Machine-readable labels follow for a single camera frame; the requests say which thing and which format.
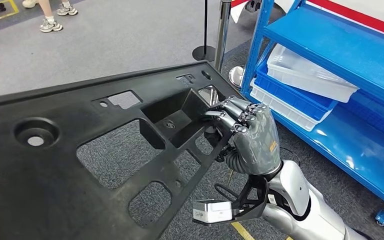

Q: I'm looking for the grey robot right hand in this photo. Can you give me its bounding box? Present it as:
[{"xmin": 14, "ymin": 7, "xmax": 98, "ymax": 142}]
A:
[{"xmin": 204, "ymin": 95, "xmax": 283, "ymax": 177}]

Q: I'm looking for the black plastic car part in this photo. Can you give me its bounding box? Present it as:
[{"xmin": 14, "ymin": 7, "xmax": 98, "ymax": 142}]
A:
[{"xmin": 0, "ymin": 60, "xmax": 246, "ymax": 240}]

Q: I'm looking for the blue metal shelf rack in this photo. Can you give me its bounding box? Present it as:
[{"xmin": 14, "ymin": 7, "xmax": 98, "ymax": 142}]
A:
[{"xmin": 239, "ymin": 0, "xmax": 384, "ymax": 228}]

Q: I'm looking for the white plastic bin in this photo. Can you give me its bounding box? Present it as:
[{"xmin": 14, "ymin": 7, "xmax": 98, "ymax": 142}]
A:
[
  {"xmin": 249, "ymin": 77, "xmax": 333, "ymax": 133},
  {"xmin": 266, "ymin": 43, "xmax": 361, "ymax": 104}
]

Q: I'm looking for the black thin pole disc stand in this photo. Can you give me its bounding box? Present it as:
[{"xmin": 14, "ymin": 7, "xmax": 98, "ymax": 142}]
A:
[{"xmin": 191, "ymin": 0, "xmax": 217, "ymax": 63}]

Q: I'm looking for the chrome stanchion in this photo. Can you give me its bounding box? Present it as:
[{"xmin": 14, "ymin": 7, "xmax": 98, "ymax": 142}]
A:
[{"xmin": 198, "ymin": 0, "xmax": 233, "ymax": 108}]

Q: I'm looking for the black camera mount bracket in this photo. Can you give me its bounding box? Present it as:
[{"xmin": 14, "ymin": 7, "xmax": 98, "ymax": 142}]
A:
[{"xmin": 211, "ymin": 174, "xmax": 270, "ymax": 223}]

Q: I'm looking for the thin wrist camera cable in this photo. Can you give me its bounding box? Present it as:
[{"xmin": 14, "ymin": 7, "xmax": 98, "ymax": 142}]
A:
[{"xmin": 213, "ymin": 182, "xmax": 243, "ymax": 204}]

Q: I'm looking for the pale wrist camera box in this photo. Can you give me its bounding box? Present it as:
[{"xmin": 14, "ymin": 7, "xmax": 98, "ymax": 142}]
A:
[{"xmin": 192, "ymin": 199, "xmax": 234, "ymax": 225}]

